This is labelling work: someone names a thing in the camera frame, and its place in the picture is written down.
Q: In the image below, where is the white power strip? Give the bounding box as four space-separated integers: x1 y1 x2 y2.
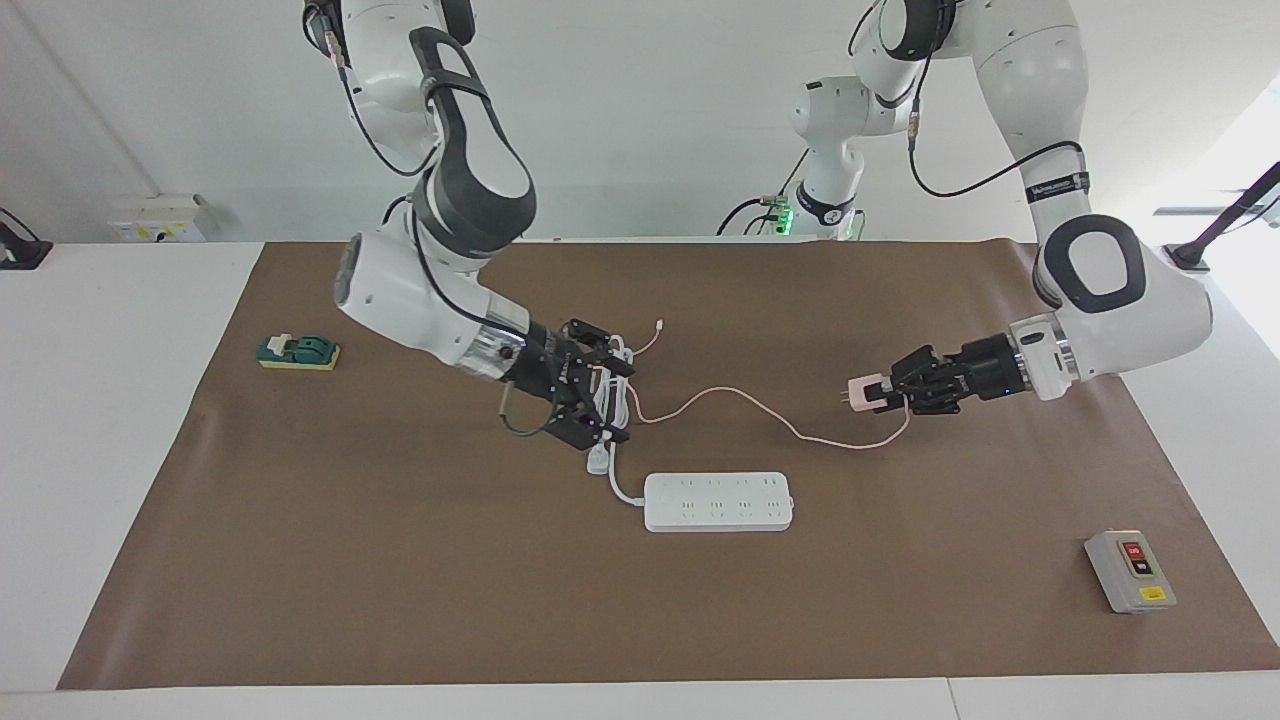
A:
643 471 795 534

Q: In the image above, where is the pink charger adapter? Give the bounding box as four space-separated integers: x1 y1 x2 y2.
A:
840 374 891 411

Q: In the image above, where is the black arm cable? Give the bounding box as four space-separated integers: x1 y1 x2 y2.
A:
850 0 1086 199
305 0 561 438

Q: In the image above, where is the black base cable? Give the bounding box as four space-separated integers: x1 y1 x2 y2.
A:
715 150 811 239

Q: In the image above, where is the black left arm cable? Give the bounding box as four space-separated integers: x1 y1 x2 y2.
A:
850 0 1086 199

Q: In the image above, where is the black camera stand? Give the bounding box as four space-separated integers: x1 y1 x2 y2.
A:
1165 160 1280 271

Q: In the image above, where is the brown table mat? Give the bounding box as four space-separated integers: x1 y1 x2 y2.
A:
57 238 1280 691

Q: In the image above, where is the white wall socket box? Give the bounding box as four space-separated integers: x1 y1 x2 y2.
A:
108 195 206 244

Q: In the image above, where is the white power strip cord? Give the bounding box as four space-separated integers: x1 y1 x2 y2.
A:
585 338 646 506

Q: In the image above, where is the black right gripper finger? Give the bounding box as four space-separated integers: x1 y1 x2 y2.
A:
560 318 636 376
548 400 629 451

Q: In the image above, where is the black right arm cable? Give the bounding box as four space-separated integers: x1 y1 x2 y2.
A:
305 0 561 438

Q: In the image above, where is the green knife switch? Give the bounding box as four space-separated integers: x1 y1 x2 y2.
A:
257 333 342 372

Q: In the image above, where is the pink charging cable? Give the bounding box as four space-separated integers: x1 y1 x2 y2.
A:
625 320 911 451

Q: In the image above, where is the black clamp mount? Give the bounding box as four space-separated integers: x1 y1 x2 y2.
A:
0 208 53 271

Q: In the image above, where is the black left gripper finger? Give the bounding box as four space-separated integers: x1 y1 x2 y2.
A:
888 346 943 389
897 385 961 416

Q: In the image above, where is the grey push-button switch box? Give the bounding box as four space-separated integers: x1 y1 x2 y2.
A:
1084 529 1178 614

